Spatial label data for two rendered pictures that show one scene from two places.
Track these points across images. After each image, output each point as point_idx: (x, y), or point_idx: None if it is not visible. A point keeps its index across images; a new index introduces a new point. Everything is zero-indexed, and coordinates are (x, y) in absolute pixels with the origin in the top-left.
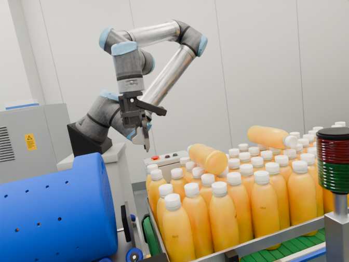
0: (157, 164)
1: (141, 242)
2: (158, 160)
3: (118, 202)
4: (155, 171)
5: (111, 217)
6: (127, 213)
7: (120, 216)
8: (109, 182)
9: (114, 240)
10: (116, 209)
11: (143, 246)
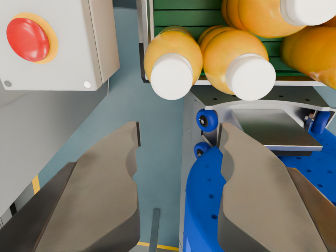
0: (92, 43)
1: (262, 103)
2: (60, 29)
3: (18, 110)
4: (251, 82)
5: (306, 175)
6: (310, 149)
7: (38, 101)
8: (196, 193)
9: (319, 158)
10: (29, 110)
11: (279, 101)
